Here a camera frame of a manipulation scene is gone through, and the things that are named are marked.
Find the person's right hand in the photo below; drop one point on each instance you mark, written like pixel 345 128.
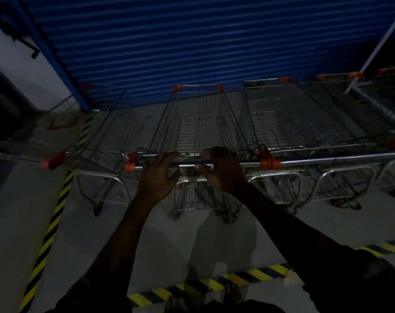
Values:
pixel 225 171

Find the person's left hand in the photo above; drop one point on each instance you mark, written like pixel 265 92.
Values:
pixel 155 180

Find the person's left thumb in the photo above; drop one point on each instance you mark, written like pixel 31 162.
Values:
pixel 177 176

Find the person's right thumb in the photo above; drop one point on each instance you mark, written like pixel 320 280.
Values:
pixel 204 171

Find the person's left forearm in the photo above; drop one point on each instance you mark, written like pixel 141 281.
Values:
pixel 129 234

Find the person's right forearm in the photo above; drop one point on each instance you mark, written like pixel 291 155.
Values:
pixel 282 221

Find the row of shopping carts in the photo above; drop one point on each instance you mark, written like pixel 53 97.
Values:
pixel 331 158

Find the blue roller shutter door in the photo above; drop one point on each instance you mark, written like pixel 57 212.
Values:
pixel 200 39

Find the white metal pole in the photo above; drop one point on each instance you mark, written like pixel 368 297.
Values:
pixel 376 50

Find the blue metal door post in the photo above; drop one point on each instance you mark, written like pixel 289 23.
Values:
pixel 50 55

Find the black wall bracket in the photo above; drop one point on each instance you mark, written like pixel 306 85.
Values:
pixel 27 42

